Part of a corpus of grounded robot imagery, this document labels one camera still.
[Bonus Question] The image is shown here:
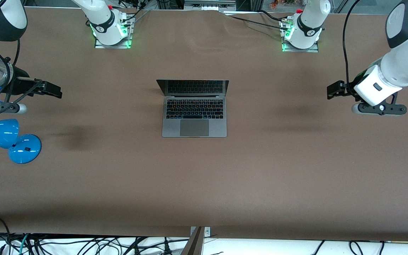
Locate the grey laptop computer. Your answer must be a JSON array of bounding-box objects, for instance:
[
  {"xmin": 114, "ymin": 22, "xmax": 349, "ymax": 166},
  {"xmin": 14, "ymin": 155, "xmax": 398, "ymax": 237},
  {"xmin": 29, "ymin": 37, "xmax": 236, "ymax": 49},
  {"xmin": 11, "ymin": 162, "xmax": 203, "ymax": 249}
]
[{"xmin": 156, "ymin": 79, "xmax": 230, "ymax": 138}]

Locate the brown table cover sheet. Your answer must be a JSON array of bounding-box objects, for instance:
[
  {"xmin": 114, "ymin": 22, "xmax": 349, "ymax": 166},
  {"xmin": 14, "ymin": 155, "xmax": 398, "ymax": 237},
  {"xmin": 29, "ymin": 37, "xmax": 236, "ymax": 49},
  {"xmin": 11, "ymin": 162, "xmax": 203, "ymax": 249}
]
[{"xmin": 0, "ymin": 7, "xmax": 408, "ymax": 242}]

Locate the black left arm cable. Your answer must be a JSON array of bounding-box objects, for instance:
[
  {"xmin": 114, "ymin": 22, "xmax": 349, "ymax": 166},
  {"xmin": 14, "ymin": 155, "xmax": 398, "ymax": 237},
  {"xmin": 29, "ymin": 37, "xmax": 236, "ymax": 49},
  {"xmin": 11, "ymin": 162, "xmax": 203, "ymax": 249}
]
[{"xmin": 342, "ymin": 0, "xmax": 362, "ymax": 93}]

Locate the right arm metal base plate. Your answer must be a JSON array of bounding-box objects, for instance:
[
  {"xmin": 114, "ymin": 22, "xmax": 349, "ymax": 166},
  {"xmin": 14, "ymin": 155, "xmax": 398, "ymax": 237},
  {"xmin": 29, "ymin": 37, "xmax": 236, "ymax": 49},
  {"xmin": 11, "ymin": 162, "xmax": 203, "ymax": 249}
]
[{"xmin": 94, "ymin": 14, "xmax": 134, "ymax": 49}]

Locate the black base power cable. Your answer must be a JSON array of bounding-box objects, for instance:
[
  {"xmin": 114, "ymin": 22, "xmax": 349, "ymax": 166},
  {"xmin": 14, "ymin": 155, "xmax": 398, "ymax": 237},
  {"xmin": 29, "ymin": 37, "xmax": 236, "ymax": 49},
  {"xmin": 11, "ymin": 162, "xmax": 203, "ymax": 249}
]
[
  {"xmin": 225, "ymin": 10, "xmax": 291, "ymax": 32},
  {"xmin": 119, "ymin": 0, "xmax": 151, "ymax": 26}
]

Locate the teal floor cable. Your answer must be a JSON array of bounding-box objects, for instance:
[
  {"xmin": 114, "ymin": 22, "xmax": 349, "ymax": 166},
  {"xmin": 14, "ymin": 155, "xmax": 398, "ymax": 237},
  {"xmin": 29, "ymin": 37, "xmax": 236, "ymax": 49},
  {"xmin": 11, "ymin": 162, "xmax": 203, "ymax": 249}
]
[{"xmin": 19, "ymin": 233, "xmax": 30, "ymax": 255}]

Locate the black cable tangle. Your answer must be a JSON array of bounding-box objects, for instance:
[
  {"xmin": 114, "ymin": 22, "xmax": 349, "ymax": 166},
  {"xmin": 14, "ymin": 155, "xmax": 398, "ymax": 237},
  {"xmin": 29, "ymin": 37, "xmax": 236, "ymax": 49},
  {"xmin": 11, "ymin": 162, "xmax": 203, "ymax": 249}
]
[{"xmin": 0, "ymin": 232, "xmax": 190, "ymax": 255}]

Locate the metal table edge bracket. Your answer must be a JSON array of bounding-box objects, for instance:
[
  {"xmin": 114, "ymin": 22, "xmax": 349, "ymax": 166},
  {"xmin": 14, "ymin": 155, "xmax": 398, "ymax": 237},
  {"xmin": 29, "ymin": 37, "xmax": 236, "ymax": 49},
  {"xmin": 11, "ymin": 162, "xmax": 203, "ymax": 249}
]
[{"xmin": 181, "ymin": 226, "xmax": 211, "ymax": 255}]

